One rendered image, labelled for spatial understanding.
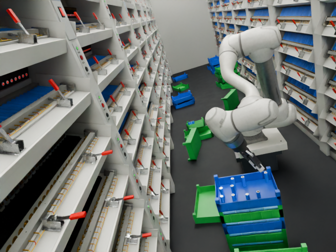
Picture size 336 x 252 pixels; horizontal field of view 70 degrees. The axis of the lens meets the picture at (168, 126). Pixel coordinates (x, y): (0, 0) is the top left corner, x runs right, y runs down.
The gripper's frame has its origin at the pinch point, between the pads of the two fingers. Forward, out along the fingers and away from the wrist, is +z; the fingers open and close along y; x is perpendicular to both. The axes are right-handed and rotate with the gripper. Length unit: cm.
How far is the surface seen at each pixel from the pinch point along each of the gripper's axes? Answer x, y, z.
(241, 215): 24.1, -6.3, 8.4
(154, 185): 48, 40, -10
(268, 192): 6.2, -6.5, 11.9
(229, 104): -59, 153, 65
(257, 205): 14.9, -10.7, 6.5
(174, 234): 64, 31, 21
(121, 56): 3, 68, -75
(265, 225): 19.5, -11.5, 20.0
